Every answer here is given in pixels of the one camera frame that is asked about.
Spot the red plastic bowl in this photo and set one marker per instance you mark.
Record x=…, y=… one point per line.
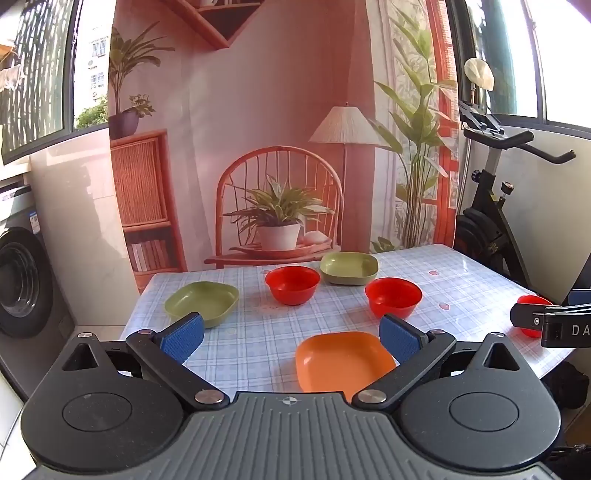
x=292, y=284
x=532, y=300
x=392, y=295

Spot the grey washing machine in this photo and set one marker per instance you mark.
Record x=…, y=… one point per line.
x=23, y=286

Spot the blue checked tablecloth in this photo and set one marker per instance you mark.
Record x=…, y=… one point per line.
x=258, y=341

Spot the orange square plate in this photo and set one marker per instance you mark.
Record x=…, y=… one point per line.
x=339, y=362

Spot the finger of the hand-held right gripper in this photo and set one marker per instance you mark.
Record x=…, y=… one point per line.
x=526, y=317

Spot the black framed window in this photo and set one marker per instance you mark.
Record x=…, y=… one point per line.
x=521, y=55
x=41, y=83

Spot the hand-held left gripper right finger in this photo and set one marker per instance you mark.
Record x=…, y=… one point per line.
x=399, y=336

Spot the black bag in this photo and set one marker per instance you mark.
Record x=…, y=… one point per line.
x=568, y=384

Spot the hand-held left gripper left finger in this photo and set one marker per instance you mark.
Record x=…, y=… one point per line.
x=182, y=336

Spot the green square plate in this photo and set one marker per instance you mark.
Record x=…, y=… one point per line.
x=349, y=267
x=203, y=297

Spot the black exercise bike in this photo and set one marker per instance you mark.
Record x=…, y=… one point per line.
x=489, y=230

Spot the white cloth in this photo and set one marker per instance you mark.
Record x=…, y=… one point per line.
x=479, y=73

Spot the printed room backdrop cloth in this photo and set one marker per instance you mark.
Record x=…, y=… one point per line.
x=277, y=92

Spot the metal pole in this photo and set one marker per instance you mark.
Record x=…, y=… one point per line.
x=468, y=166

